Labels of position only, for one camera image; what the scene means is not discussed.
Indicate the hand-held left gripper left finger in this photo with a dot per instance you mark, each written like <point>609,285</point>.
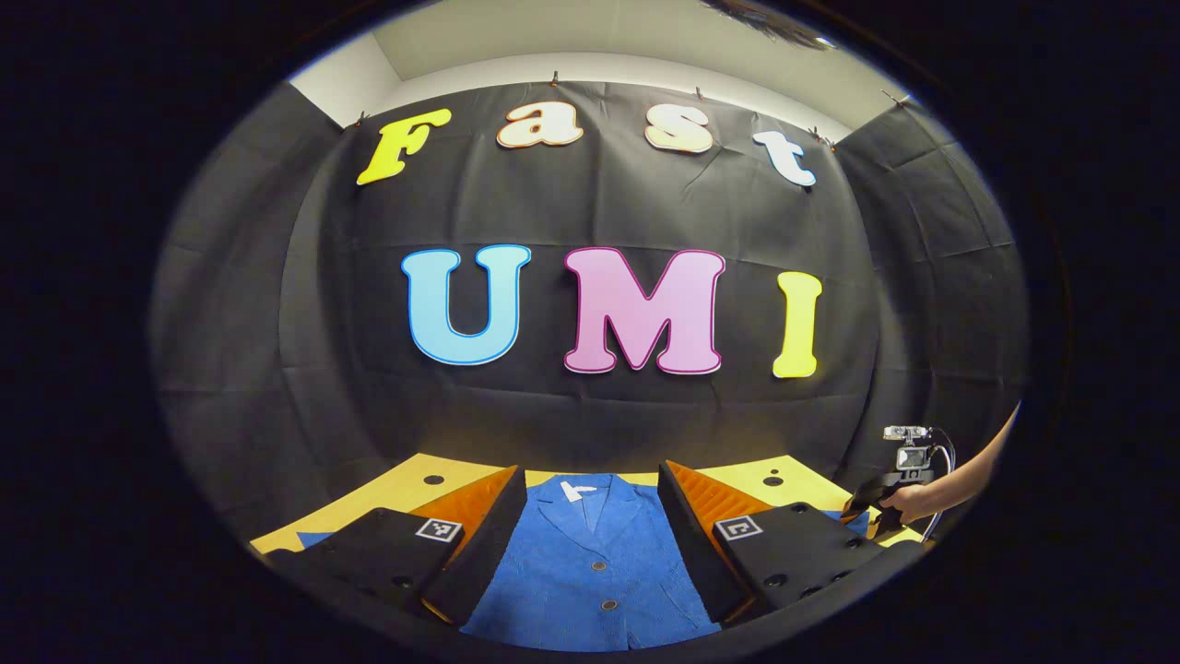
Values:
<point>484,553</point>

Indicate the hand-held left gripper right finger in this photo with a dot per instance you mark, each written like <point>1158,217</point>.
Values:
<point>696,553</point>

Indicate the black backdrop cloth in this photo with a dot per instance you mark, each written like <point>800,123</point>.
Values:
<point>553,212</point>

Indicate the row of small cloth clips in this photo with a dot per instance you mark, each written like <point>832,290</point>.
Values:
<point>554,78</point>

